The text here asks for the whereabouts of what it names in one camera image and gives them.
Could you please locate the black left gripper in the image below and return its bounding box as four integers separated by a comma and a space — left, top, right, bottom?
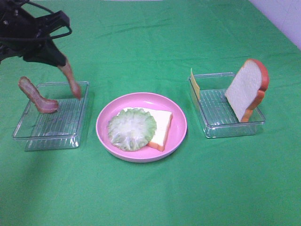
0, 0, 70, 67

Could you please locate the bacon strip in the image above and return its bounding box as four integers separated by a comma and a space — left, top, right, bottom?
18, 76, 58, 113
58, 58, 81, 100

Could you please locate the green lettuce leaf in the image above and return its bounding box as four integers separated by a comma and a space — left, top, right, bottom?
108, 108, 157, 152

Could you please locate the bread slice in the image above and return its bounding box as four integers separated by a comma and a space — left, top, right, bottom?
225, 59, 269, 122
123, 107, 174, 152

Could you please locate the yellow cheese slice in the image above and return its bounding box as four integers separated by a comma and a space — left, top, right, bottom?
190, 68, 200, 101

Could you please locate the green tablecloth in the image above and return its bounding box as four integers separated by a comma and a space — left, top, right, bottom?
0, 0, 301, 226

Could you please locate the left clear plastic container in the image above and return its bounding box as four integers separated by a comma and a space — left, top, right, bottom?
12, 81, 89, 151

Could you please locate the clear plastic container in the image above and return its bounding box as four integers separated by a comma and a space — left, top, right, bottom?
12, 81, 89, 151
188, 72, 265, 138

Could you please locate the pink round plate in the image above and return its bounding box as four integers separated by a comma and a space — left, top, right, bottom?
95, 92, 187, 163

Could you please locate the right clear plastic container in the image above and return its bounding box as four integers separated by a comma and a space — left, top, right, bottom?
188, 72, 265, 138

